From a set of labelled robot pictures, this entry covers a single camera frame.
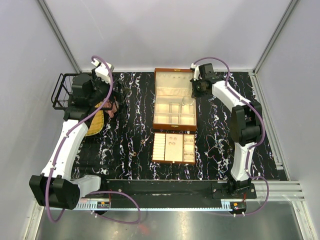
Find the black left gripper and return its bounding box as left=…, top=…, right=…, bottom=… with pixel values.
left=88, top=69, right=130, bottom=106

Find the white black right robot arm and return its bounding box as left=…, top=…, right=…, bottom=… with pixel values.
left=190, top=63, right=266, bottom=199

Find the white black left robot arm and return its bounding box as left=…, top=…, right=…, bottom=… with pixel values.
left=29, top=73, right=124, bottom=210

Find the brown leather jewelry box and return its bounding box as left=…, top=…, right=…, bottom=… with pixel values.
left=152, top=68, right=197, bottom=132

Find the brown jewelry tray insert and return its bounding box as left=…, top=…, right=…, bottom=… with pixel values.
left=152, top=132, right=196, bottom=164

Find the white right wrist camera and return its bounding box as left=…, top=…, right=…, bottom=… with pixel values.
left=190, top=63, right=202, bottom=81

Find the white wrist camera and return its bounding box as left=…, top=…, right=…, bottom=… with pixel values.
left=91, top=60, right=111, bottom=84
left=190, top=63, right=202, bottom=81

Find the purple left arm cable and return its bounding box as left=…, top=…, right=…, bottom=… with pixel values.
left=46, top=55, right=142, bottom=224

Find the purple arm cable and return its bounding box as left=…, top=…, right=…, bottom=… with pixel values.
left=46, top=55, right=142, bottom=224
left=192, top=56, right=270, bottom=217

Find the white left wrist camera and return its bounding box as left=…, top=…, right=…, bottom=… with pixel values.
left=91, top=60, right=111, bottom=84

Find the black wire dish rack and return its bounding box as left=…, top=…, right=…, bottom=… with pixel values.
left=50, top=73, right=79, bottom=111

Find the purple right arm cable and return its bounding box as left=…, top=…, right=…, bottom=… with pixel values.
left=192, top=56, right=270, bottom=217

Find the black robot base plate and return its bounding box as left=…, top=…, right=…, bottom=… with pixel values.
left=99, top=179, right=257, bottom=209

